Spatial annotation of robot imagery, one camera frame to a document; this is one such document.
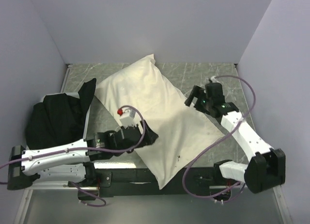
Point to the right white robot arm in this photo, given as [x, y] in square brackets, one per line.
[266, 166]

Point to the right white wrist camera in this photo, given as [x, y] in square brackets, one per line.
[213, 79]

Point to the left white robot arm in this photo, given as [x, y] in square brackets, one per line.
[74, 162]

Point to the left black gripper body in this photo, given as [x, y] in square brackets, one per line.
[135, 144]

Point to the grey plastic basket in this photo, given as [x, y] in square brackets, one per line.
[85, 110]

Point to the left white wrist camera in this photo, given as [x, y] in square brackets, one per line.
[127, 117]

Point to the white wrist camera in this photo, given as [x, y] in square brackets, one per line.
[127, 117]
[213, 79]

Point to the aluminium frame rail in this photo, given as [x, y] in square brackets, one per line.
[47, 202]

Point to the black cloth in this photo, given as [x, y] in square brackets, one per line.
[58, 119]

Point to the cream pillowcase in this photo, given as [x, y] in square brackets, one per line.
[183, 132]

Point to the cream pillow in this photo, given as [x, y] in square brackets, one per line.
[146, 62]

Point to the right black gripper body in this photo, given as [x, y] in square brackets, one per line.
[210, 103]

